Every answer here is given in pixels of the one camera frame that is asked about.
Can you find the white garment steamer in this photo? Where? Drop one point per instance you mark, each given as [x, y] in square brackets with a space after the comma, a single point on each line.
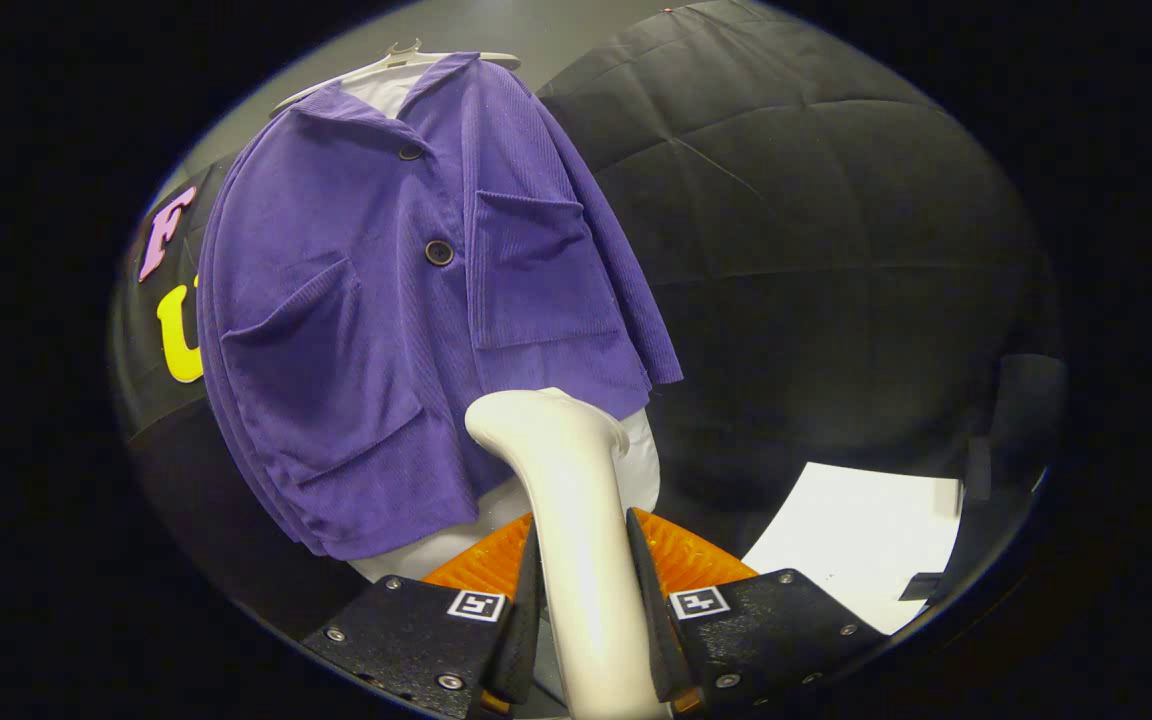
[581, 520]

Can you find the black backdrop cloth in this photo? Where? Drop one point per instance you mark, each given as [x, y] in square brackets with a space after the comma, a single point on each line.
[151, 300]

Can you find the white undershirt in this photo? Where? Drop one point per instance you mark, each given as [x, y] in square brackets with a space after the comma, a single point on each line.
[641, 470]

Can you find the white plastic clothes hanger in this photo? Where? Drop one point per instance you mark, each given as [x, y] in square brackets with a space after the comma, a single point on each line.
[376, 68]

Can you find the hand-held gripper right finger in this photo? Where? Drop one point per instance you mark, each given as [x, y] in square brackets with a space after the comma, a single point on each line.
[766, 625]

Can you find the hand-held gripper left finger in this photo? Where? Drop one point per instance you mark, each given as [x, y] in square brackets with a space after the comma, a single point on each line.
[416, 630]

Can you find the plain black curtain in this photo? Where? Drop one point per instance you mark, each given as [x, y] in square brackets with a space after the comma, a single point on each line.
[836, 250]

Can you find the white paper sheet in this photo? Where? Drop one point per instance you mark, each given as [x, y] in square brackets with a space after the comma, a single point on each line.
[856, 540]

